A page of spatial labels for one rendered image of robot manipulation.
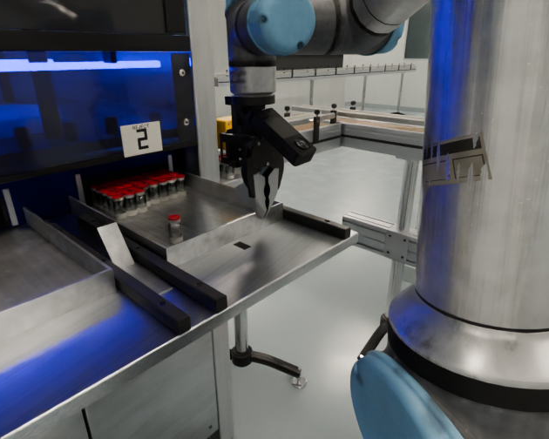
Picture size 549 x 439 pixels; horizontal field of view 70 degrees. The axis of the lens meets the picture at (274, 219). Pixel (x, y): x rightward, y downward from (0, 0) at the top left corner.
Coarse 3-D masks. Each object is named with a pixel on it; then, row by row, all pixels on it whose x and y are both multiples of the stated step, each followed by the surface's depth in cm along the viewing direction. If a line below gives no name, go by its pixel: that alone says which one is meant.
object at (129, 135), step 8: (120, 128) 75; (128, 128) 76; (136, 128) 77; (152, 128) 80; (128, 136) 76; (136, 136) 77; (144, 136) 79; (152, 136) 80; (160, 136) 81; (128, 144) 77; (136, 144) 78; (144, 144) 79; (152, 144) 80; (160, 144) 82; (128, 152) 77; (136, 152) 78; (144, 152) 80
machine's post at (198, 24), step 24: (192, 0) 79; (192, 24) 80; (192, 48) 82; (192, 72) 83; (216, 120) 91; (216, 144) 93; (192, 168) 93; (216, 168) 95; (216, 336) 111; (216, 360) 114; (216, 384) 117; (216, 432) 126
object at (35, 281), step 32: (32, 224) 72; (0, 256) 62; (32, 256) 62; (64, 256) 62; (0, 288) 54; (32, 288) 54; (64, 288) 48; (96, 288) 51; (0, 320) 44; (32, 320) 46
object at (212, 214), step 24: (192, 192) 90; (216, 192) 88; (96, 216) 72; (144, 216) 77; (192, 216) 77; (216, 216) 77; (240, 216) 77; (144, 240) 62; (168, 240) 67; (192, 240) 61; (216, 240) 65
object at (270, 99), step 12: (228, 96) 67; (240, 108) 66; (252, 108) 63; (264, 108) 65; (240, 120) 66; (228, 132) 69; (240, 132) 67; (252, 132) 65; (228, 144) 67; (240, 144) 65; (252, 144) 63; (264, 144) 65; (228, 156) 68; (240, 156) 66; (252, 156) 63; (264, 156) 65; (276, 156) 68
